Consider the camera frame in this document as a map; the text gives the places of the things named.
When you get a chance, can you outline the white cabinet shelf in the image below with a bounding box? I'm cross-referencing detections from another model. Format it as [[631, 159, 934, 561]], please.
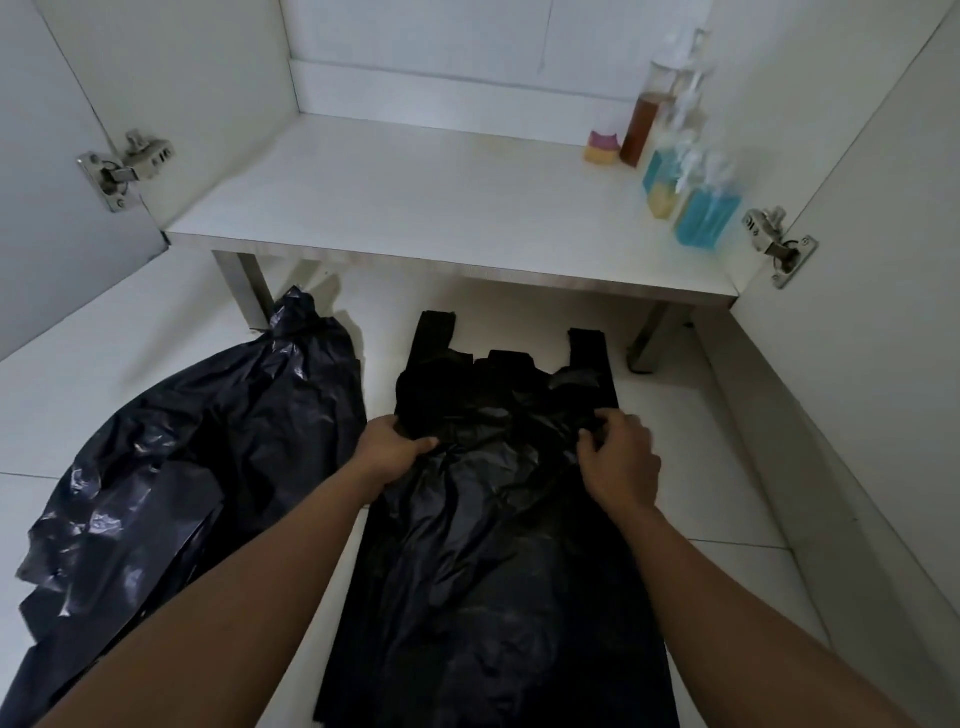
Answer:
[[161, 112, 742, 311]]

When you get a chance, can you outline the blue and yellow liquid bottle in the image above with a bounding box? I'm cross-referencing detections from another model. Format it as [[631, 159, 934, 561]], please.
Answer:
[[641, 105, 710, 220]]

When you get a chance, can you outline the blue liquid spray bottle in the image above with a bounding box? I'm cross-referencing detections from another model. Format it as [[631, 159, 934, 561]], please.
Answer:
[[672, 150, 745, 249]]

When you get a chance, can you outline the white cabinet door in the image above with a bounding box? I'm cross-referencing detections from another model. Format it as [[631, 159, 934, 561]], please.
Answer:
[[0, 0, 171, 364], [729, 0, 960, 609]]

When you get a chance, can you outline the metal cabinet door hinge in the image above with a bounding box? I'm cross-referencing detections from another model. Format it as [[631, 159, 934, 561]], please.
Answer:
[[741, 206, 819, 291], [76, 129, 178, 214]]

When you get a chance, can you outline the person's right hand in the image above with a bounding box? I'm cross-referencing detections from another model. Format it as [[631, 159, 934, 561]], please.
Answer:
[[576, 408, 663, 527]]

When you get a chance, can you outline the person's left forearm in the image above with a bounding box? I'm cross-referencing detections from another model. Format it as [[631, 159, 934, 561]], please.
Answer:
[[32, 456, 386, 728]]

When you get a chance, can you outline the metal cabinet leg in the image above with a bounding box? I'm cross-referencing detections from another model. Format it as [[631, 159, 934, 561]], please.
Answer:
[[212, 251, 277, 332], [626, 302, 692, 375]]

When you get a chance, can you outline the black plastic carrier bag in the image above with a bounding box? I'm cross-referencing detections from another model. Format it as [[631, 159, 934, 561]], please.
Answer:
[[313, 309, 681, 728]]

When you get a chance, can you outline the person's left hand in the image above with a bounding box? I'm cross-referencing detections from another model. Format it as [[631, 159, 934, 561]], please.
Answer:
[[350, 414, 440, 498]]

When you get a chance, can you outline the person's right forearm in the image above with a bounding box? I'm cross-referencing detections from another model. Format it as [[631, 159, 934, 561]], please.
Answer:
[[614, 504, 921, 728]]

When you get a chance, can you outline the brown liquid spray bottle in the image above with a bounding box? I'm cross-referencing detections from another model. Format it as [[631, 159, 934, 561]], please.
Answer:
[[618, 59, 685, 168]]

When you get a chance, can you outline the crumpled black garbage bag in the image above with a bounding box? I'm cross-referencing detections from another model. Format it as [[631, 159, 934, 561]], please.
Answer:
[[0, 285, 368, 728]]

